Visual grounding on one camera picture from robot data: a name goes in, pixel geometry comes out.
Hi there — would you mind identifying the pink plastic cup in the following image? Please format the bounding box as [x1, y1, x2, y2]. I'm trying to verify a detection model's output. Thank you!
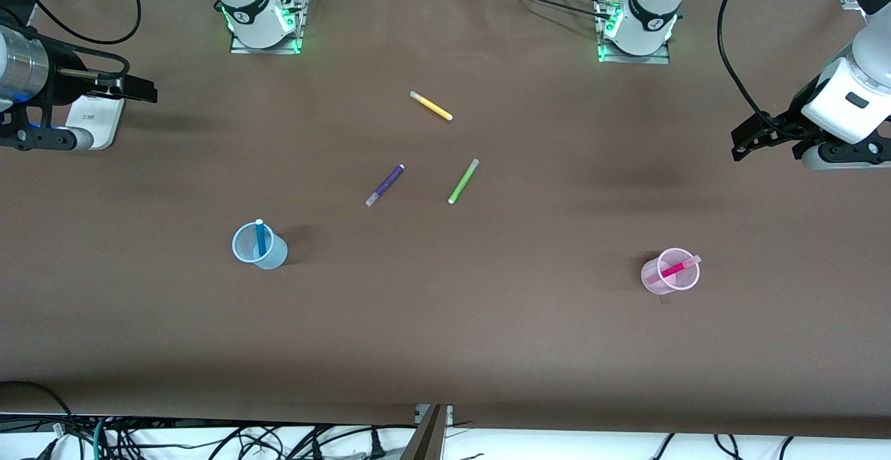
[640, 247, 700, 296]

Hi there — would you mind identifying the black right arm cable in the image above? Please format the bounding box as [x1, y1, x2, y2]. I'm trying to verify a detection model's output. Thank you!
[0, 0, 143, 84]

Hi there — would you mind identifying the white desk lamp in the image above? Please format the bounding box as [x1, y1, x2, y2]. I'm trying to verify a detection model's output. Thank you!
[65, 95, 125, 151]

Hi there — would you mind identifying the blue plastic cup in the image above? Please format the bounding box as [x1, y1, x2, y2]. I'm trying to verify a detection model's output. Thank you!
[232, 221, 288, 270]

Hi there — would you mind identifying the brown table cover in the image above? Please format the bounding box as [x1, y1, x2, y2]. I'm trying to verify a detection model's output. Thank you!
[0, 0, 891, 440]

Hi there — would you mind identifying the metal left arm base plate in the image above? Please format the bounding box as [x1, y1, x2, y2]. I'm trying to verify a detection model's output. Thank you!
[597, 0, 671, 65]

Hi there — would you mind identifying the yellow marker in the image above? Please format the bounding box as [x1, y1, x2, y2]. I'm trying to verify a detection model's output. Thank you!
[409, 90, 454, 122]

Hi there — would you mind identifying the purple marker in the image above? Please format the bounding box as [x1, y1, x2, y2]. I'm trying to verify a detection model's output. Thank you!
[365, 164, 406, 208]

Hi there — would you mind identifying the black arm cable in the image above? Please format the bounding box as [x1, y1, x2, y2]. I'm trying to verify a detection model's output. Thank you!
[717, 0, 777, 130]
[0, 0, 143, 84]

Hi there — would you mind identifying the pink marker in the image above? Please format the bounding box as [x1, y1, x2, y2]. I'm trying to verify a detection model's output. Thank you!
[646, 254, 702, 285]

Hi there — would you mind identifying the green marker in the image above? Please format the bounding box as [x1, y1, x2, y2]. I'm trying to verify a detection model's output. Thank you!
[447, 158, 480, 205]

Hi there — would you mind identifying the metal table post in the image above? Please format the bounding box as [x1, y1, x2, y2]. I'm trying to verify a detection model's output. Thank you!
[400, 404, 453, 460]

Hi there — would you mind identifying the black looped cable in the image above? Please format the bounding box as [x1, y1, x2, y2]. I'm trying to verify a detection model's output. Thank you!
[0, 380, 74, 447]

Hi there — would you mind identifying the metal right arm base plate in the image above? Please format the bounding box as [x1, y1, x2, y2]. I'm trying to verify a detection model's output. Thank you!
[230, 0, 307, 55]

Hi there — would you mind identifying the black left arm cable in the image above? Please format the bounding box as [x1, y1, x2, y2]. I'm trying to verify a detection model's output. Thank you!
[717, 0, 777, 130]

